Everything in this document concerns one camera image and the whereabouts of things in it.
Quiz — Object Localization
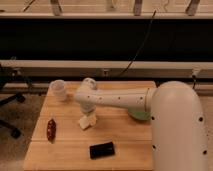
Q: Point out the white sponge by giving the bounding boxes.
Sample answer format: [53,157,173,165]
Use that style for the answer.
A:
[78,115,97,130]

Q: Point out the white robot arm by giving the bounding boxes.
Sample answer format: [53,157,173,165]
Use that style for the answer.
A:
[74,78,208,171]

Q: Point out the green ceramic bowl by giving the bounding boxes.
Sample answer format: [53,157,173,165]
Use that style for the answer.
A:
[128,110,150,121]

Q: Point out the clear plastic cup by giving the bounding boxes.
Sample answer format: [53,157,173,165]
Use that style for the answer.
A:
[50,80,67,101]

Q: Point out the wooden board table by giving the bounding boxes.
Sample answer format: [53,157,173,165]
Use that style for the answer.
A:
[22,80,180,171]

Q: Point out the black rectangular block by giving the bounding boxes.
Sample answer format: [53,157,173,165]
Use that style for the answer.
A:
[89,142,115,159]

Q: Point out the red sausage toy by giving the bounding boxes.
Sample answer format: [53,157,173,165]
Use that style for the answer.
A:
[47,119,56,141]

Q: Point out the black office chair base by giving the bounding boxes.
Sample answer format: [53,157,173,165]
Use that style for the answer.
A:
[0,63,27,140]

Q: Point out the black hanging cable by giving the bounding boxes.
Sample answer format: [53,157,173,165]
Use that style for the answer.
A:
[117,9,157,78]

